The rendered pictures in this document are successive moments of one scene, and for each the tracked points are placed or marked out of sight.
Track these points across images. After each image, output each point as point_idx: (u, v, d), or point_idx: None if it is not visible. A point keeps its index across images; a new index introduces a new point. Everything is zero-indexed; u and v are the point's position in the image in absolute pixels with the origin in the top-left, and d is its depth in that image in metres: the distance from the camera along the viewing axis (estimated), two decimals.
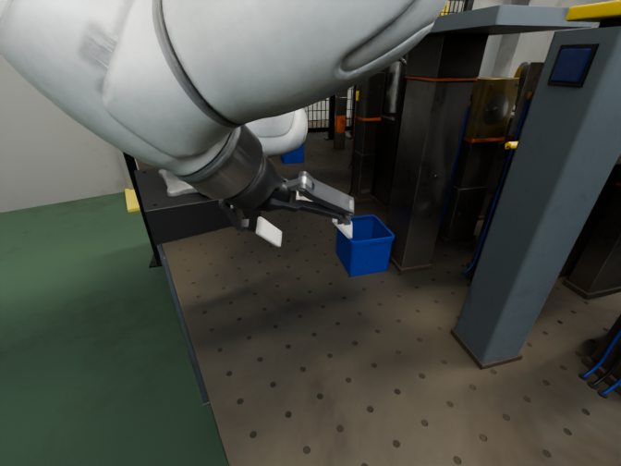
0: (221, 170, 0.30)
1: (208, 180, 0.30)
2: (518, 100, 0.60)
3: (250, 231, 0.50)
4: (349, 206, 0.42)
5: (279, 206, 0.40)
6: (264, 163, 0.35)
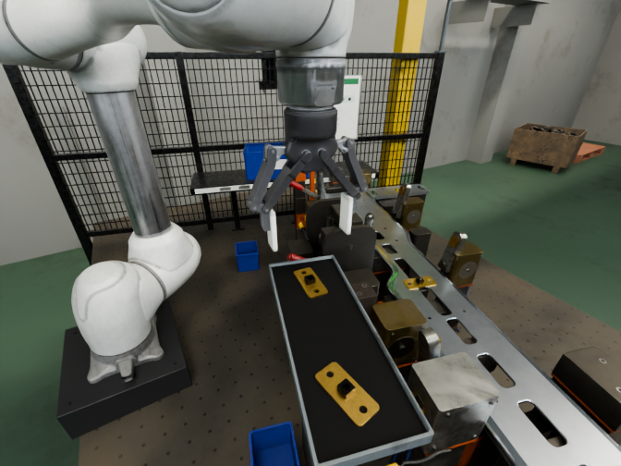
0: None
1: None
2: (420, 350, 0.58)
3: None
4: (249, 201, 0.46)
5: None
6: (286, 113, 0.41)
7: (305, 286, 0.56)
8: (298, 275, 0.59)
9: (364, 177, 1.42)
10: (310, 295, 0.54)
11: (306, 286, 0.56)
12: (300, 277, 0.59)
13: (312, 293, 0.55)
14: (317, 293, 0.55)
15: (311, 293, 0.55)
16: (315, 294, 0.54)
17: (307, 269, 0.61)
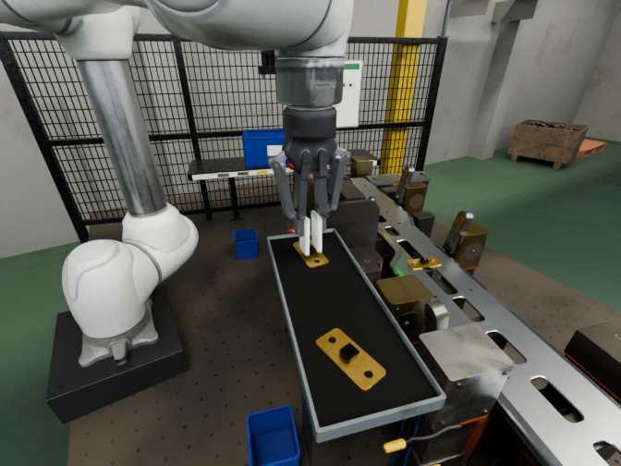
0: None
1: None
2: (426, 326, 0.55)
3: (318, 205, 0.52)
4: (286, 208, 0.49)
5: None
6: (286, 113, 0.41)
7: (305, 257, 0.53)
8: (297, 246, 0.56)
9: (365, 163, 1.39)
10: (310, 264, 0.51)
11: (306, 257, 0.53)
12: (300, 249, 0.56)
13: (312, 263, 0.52)
14: (317, 263, 0.52)
15: (311, 263, 0.52)
16: (315, 264, 0.52)
17: None
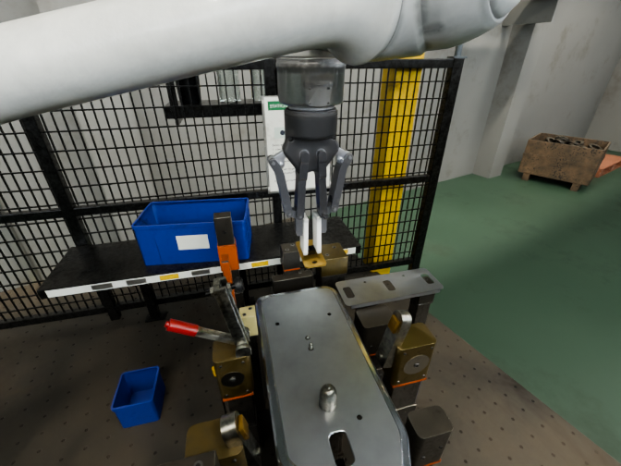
0: None
1: None
2: None
3: (320, 206, 0.52)
4: (286, 207, 0.49)
5: None
6: (285, 112, 0.42)
7: (304, 256, 0.54)
8: (298, 245, 0.57)
9: (335, 262, 0.87)
10: (307, 264, 0.52)
11: (305, 256, 0.54)
12: (301, 248, 0.56)
13: (310, 263, 0.52)
14: (314, 263, 0.52)
15: (308, 263, 0.52)
16: (312, 264, 0.51)
17: (310, 240, 0.58)
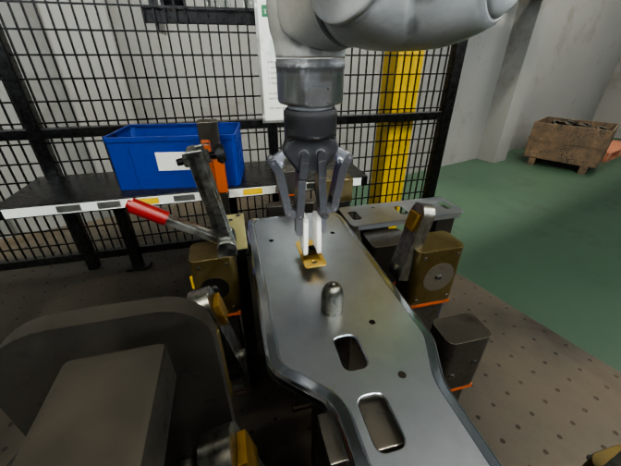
0: None
1: None
2: None
3: (320, 206, 0.52)
4: (286, 207, 0.49)
5: None
6: (284, 112, 0.42)
7: (304, 256, 0.54)
8: (298, 245, 0.57)
9: None
10: (307, 264, 0.52)
11: (305, 256, 0.54)
12: (301, 248, 0.56)
13: (310, 263, 0.52)
14: (314, 263, 0.52)
15: (308, 263, 0.52)
16: (312, 264, 0.51)
17: (310, 240, 0.58)
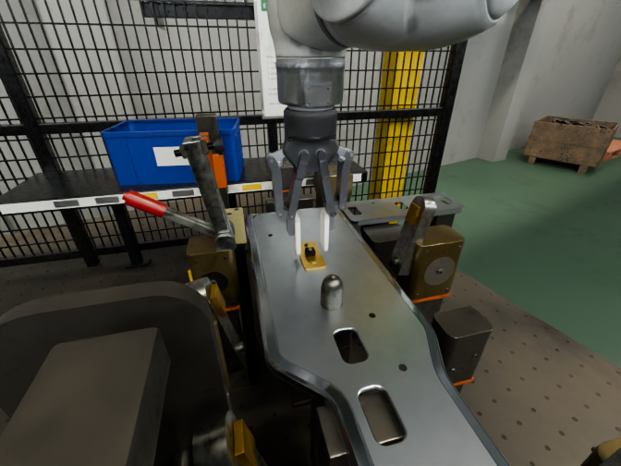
0: None
1: None
2: None
3: None
4: (277, 207, 0.49)
5: None
6: (284, 112, 0.42)
7: (304, 258, 0.54)
8: None
9: None
10: (307, 266, 0.52)
11: (305, 258, 0.54)
12: (301, 250, 0.56)
13: (309, 264, 0.52)
14: (314, 265, 0.52)
15: (308, 265, 0.52)
16: (311, 266, 0.52)
17: (310, 242, 0.58)
